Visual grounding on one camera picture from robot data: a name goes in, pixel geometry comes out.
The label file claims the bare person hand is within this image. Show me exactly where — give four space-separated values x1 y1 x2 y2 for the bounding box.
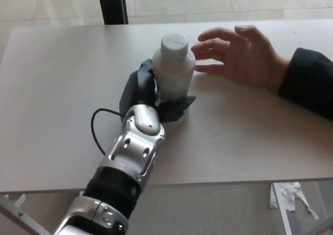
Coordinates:
191 24 291 90

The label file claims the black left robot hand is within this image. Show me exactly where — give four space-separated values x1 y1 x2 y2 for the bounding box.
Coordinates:
119 59 197 123

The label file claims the white plastic bottle white cap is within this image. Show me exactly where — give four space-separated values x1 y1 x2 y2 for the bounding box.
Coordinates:
152 33 196 123

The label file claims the person forearm dark sleeve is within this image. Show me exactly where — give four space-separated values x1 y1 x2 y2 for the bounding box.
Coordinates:
277 47 333 122

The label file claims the crumpled white paper strip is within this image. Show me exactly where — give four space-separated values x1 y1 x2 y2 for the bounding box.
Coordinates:
269 182 320 221

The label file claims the white table leg grey panel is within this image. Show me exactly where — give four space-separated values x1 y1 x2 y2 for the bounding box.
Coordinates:
270 182 300 235

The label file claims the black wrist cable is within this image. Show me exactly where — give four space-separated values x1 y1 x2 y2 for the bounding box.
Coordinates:
90 108 126 157

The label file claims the black vertical post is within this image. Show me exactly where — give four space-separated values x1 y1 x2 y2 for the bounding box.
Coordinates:
96 0 130 25

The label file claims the white metal bracket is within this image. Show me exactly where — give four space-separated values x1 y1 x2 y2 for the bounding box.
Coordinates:
4 193 27 216

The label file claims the grey diagonal frame bar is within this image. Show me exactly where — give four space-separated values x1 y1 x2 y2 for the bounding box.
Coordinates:
0 201 50 235

